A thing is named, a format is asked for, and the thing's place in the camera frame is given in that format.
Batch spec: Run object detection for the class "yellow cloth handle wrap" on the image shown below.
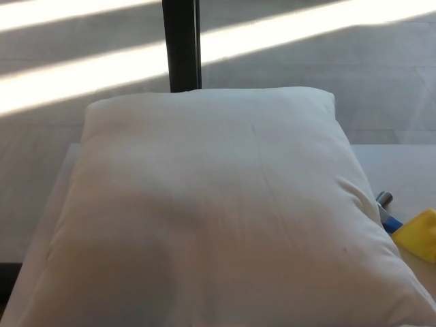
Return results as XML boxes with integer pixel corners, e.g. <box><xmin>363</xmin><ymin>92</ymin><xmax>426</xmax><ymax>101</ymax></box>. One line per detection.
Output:
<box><xmin>390</xmin><ymin>209</ymin><xmax>436</xmax><ymax>264</ymax></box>

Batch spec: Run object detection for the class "white square pillow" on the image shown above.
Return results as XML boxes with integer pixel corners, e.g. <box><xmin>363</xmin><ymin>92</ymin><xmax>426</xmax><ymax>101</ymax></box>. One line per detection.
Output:
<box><xmin>18</xmin><ymin>84</ymin><xmax>436</xmax><ymax>327</ymax></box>

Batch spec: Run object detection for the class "dark furniture edge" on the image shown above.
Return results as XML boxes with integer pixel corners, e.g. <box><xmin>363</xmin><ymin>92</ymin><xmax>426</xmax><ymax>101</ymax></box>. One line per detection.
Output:
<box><xmin>0</xmin><ymin>261</ymin><xmax>22</xmax><ymax>309</ymax></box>

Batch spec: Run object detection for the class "black vertical post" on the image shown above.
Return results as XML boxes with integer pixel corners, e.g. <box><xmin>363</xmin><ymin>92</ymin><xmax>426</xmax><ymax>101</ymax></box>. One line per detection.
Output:
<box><xmin>161</xmin><ymin>0</ymin><xmax>204</xmax><ymax>93</ymax></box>

